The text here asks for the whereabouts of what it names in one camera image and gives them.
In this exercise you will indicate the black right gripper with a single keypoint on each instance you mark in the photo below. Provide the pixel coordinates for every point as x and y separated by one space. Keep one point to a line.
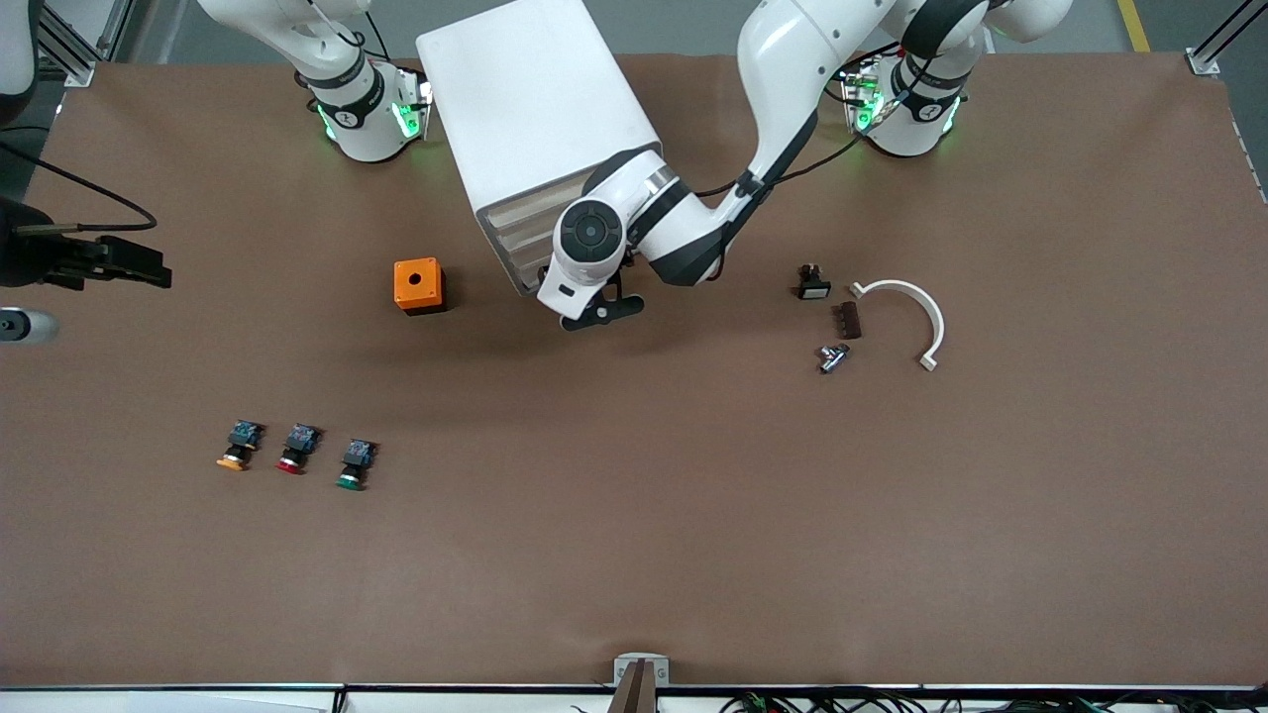
30 255

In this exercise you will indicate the green push button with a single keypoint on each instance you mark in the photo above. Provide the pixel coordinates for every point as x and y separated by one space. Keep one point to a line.
355 463

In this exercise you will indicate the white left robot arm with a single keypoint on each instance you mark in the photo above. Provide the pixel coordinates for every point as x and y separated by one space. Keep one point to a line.
783 59

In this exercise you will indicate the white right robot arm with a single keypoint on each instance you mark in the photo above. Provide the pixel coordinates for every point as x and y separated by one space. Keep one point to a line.
357 109

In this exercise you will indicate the black white-faced square button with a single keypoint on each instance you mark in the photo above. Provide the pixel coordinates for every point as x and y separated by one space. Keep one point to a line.
814 287

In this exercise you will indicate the yellow push button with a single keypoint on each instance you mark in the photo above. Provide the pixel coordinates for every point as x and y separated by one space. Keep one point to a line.
238 444

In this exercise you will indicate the white drawer cabinet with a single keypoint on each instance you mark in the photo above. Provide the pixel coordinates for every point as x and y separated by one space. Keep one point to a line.
515 99

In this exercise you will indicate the red push button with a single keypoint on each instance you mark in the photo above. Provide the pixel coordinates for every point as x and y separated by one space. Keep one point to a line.
297 446

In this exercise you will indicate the brown table mat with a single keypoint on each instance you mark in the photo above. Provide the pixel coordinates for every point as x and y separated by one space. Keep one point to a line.
634 495

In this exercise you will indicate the brown terminal block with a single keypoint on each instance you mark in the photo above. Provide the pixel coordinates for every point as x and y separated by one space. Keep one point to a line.
850 321

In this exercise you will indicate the white edge board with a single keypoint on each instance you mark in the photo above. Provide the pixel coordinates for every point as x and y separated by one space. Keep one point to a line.
149 703

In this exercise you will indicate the orange button enclosure box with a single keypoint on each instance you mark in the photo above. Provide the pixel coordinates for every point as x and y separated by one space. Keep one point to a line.
416 282

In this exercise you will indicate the aluminium frame profile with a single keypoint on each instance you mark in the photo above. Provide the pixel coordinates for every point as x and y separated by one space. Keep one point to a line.
1204 65
79 71

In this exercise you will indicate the silver key switch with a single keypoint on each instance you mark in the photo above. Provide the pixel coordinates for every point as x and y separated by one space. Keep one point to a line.
832 358

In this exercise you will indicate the white curved plastic bracket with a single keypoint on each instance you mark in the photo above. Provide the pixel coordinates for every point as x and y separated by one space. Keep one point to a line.
937 327

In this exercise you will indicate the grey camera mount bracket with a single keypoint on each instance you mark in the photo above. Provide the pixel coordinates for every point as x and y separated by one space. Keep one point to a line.
659 665

